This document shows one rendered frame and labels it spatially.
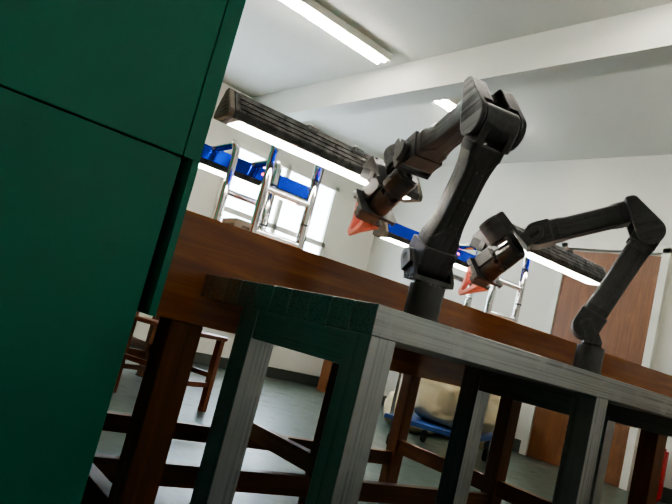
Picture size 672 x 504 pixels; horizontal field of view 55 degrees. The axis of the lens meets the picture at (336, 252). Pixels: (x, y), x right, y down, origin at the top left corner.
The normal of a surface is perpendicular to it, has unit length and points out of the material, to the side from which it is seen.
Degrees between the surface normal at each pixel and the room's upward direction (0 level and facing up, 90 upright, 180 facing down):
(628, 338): 90
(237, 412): 90
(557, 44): 90
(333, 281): 90
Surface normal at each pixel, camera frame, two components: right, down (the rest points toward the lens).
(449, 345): 0.64, 0.06
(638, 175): -0.73, -0.27
